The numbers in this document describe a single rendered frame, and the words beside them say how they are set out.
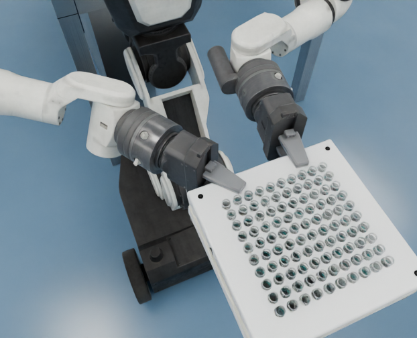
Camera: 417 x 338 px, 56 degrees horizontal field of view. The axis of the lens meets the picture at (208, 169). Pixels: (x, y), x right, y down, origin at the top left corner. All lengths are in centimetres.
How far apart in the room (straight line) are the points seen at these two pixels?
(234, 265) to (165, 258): 91
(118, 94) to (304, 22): 39
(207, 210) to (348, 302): 21
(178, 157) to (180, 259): 90
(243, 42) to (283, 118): 18
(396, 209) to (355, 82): 76
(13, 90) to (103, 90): 14
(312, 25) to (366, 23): 188
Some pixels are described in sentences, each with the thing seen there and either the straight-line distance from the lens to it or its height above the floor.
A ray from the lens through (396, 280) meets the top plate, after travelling 58.
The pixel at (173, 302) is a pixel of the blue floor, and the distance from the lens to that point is 160.
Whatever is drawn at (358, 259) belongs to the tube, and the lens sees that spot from 57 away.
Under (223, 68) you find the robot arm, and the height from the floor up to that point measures 105.
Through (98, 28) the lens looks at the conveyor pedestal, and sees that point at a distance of 162.
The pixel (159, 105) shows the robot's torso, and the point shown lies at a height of 79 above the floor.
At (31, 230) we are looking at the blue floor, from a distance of 184.
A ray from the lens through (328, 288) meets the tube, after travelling 56.
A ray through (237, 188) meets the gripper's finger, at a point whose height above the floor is 105.
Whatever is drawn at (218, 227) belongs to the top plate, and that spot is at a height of 104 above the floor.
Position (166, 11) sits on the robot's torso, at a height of 102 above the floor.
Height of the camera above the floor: 154
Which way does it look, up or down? 57 degrees down
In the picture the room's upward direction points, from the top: straight up
